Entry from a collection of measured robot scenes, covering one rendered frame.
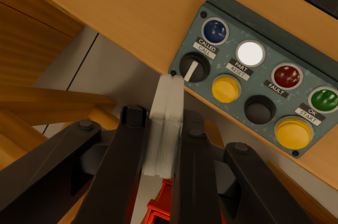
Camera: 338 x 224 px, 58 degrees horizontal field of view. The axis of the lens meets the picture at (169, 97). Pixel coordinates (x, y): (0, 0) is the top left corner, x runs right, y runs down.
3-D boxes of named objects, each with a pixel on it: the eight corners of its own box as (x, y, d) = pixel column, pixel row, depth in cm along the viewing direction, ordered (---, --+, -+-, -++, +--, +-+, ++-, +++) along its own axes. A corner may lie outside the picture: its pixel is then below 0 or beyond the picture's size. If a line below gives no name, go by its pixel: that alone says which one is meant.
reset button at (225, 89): (231, 103, 29) (228, 109, 28) (209, 89, 29) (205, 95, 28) (245, 85, 27) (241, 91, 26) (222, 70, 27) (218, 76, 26)
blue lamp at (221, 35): (219, 48, 27) (220, 45, 25) (198, 35, 27) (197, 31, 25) (231, 30, 26) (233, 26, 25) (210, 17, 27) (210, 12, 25)
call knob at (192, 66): (200, 84, 29) (196, 90, 28) (178, 69, 29) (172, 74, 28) (213, 63, 27) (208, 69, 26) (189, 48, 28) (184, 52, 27)
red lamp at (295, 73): (289, 93, 26) (294, 92, 24) (267, 79, 26) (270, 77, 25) (302, 74, 26) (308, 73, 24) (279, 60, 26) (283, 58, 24)
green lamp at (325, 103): (326, 116, 25) (333, 117, 24) (303, 101, 26) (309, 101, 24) (339, 97, 25) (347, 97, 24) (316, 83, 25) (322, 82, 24)
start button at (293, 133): (297, 149, 28) (296, 157, 27) (270, 131, 28) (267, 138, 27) (319, 129, 26) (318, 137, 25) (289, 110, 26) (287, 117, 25)
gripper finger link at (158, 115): (156, 178, 14) (140, 176, 14) (166, 116, 21) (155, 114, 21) (166, 119, 13) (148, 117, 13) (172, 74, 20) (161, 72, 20)
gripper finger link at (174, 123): (166, 119, 13) (183, 122, 13) (172, 74, 20) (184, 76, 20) (156, 178, 14) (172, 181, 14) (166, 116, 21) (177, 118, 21)
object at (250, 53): (254, 70, 26) (256, 68, 25) (232, 57, 26) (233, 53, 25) (266, 52, 26) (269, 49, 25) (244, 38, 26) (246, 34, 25)
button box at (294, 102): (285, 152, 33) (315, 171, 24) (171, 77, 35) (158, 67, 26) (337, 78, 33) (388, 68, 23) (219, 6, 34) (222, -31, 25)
